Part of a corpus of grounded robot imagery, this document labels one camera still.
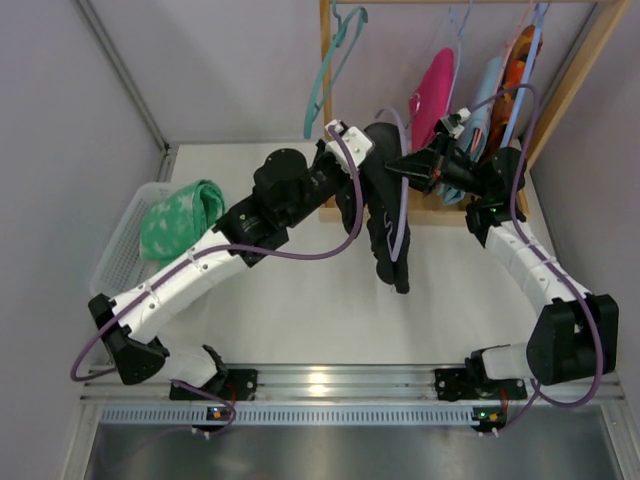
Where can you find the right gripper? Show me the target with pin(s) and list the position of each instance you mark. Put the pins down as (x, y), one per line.
(439, 167)

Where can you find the black trousers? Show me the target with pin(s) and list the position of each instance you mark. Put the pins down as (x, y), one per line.
(381, 192)

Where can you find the lilac hanger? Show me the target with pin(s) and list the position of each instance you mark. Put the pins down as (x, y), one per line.
(400, 200)

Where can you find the teal hanger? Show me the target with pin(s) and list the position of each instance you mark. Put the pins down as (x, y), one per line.
(338, 36)

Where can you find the green trousers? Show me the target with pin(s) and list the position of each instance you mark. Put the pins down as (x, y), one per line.
(174, 224)

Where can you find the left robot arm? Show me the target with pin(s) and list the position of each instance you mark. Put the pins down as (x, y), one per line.
(287, 189)

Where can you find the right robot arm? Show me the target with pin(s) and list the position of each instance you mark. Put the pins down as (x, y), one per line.
(575, 336)

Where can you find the light blue trousers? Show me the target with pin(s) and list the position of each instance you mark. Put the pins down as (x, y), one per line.
(474, 138)

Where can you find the pink trousers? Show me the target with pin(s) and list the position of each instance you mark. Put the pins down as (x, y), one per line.
(429, 101)

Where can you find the light blue hanger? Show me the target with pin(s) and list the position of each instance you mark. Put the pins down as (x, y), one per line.
(459, 26)

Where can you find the wooden clothes rack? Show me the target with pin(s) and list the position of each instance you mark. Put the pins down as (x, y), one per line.
(588, 45)

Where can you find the white plastic basket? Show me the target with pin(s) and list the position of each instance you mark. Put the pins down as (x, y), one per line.
(121, 266)

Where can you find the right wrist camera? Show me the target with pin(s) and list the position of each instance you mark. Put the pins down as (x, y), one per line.
(453, 124)

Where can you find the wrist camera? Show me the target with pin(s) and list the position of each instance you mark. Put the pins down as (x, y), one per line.
(453, 124)
(349, 145)

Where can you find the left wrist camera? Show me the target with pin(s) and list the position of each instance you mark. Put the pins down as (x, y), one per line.
(349, 145)

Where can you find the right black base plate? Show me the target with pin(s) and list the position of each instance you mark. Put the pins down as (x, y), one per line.
(463, 383)

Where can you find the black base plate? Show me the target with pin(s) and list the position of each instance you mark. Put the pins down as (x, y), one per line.
(463, 383)
(235, 384)

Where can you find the aluminium mounting rail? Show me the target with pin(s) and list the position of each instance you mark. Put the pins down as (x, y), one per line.
(341, 384)

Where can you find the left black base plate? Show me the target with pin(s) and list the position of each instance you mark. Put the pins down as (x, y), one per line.
(235, 384)

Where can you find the grey slotted cable duct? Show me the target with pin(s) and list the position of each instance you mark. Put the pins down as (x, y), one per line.
(295, 415)

